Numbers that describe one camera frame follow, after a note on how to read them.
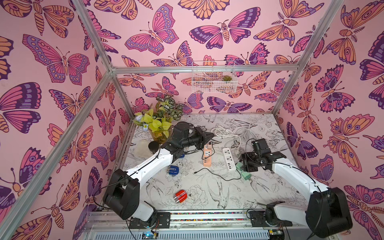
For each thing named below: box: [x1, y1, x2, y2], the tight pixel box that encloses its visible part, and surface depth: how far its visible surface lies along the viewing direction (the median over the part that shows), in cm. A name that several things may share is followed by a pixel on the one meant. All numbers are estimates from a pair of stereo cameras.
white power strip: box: [222, 147, 237, 172], surface depth 94 cm
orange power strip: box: [203, 143, 212, 168], surface depth 94 cm
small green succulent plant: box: [222, 75, 233, 81], surface depth 96 cm
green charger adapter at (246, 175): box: [241, 171, 252, 181], surface depth 89 cm
